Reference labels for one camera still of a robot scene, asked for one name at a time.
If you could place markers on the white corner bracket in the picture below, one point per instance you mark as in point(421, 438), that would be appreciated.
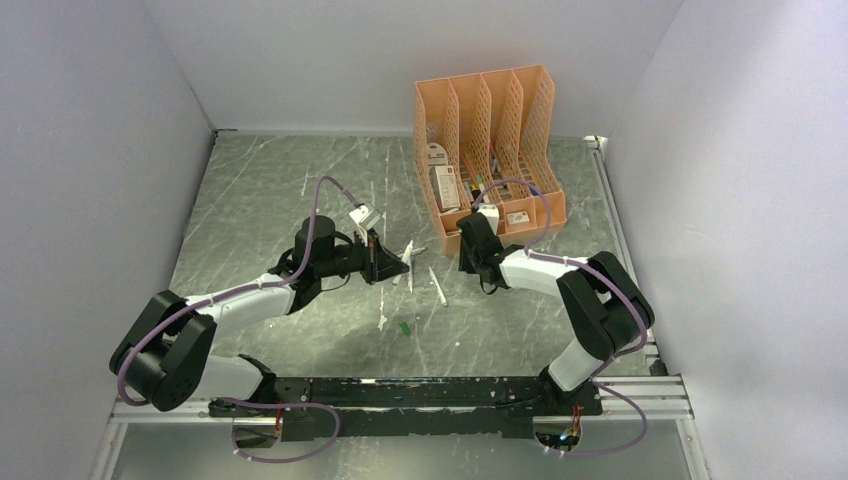
point(598, 143)

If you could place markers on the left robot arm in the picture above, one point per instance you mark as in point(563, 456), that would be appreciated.
point(166, 357)

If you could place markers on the grey stationery blister pack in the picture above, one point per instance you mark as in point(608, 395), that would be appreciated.
point(436, 155)

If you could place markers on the pens in organizer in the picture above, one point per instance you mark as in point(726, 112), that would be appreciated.
point(473, 181)

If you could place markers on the white pen pointing up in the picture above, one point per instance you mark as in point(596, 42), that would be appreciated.
point(410, 275)

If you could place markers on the orange plastic file organizer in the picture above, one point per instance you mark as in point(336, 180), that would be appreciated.
point(484, 136)

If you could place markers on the white pen green tip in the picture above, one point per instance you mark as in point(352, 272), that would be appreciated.
point(441, 295)

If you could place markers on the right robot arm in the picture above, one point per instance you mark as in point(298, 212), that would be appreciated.
point(609, 315)

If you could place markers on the white red box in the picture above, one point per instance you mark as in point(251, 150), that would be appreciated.
point(446, 193)

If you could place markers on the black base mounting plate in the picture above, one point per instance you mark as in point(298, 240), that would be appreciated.
point(324, 422)

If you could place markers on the aluminium frame rail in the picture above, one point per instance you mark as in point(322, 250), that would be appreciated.
point(519, 397)

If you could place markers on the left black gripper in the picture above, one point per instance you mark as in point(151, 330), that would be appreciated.
point(378, 263)

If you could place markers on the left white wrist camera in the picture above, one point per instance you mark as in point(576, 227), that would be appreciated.
point(365, 217)

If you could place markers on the white pen red tip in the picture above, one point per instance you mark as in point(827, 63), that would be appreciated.
point(411, 251)

